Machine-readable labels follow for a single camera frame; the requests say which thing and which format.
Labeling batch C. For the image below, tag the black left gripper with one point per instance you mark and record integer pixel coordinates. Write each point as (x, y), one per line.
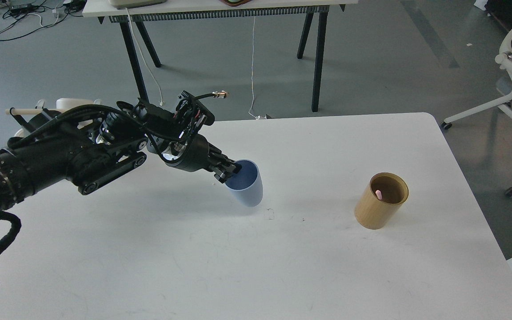
(197, 155)

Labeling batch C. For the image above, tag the blue plastic cup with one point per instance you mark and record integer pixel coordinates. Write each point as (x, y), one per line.
(246, 185)

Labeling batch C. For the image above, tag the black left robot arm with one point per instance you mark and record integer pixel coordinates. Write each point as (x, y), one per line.
(93, 144)

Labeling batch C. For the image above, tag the white background table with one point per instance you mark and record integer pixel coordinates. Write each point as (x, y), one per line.
(253, 58)

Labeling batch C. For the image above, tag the wooden cylindrical holder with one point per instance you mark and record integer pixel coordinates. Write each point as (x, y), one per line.
(373, 213)

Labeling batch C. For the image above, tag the black wire dish rack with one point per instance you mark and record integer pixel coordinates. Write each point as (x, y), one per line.
(61, 105)

